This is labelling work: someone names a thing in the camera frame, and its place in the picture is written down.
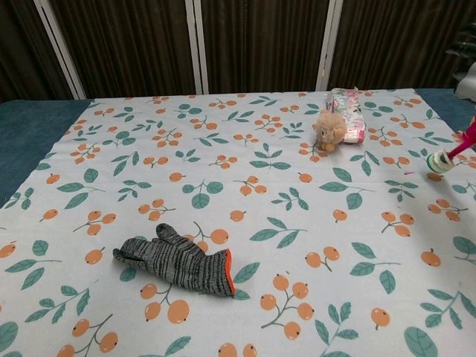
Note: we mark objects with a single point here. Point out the feather shuttlecock with green base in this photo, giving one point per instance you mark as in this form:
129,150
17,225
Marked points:
437,160

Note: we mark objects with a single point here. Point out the floral orange-fruit tablecloth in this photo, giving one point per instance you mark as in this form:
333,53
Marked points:
260,193

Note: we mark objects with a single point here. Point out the floral tissue pack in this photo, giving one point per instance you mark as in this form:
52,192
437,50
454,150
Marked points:
352,111

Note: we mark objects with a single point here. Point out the grey striped knit glove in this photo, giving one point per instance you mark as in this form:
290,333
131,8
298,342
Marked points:
178,260

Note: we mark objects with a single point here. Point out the beige plush toy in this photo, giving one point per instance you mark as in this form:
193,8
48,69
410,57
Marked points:
329,126

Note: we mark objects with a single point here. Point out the dark screen panel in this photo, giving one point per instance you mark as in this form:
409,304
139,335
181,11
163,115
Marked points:
264,44
18,48
130,44
401,41

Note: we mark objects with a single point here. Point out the white screen frame post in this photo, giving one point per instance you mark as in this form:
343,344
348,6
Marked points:
330,48
58,48
199,48

